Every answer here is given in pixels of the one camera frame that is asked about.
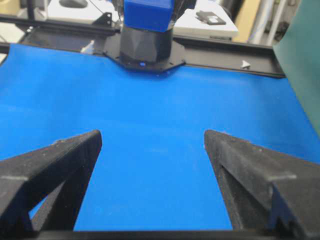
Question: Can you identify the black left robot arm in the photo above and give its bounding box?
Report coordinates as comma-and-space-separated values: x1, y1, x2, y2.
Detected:
103, 0, 188, 73

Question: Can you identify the blue block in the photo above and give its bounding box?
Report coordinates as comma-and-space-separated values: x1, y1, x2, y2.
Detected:
124, 0, 174, 33

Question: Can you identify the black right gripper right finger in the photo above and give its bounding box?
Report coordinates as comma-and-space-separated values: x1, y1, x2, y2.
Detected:
204, 130, 320, 239

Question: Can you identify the blue table cloth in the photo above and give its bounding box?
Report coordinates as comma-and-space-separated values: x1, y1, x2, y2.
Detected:
0, 44, 320, 231

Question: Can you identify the green backdrop curtain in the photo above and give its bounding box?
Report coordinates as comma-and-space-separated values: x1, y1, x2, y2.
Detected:
273, 0, 320, 145

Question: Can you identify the black aluminium table frame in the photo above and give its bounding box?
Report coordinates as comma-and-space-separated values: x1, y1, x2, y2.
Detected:
0, 14, 286, 78

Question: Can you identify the white desk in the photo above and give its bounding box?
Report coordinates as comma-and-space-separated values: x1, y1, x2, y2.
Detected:
47, 0, 238, 39

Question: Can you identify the black device on desk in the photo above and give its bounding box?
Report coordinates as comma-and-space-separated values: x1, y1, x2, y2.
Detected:
196, 10, 226, 26

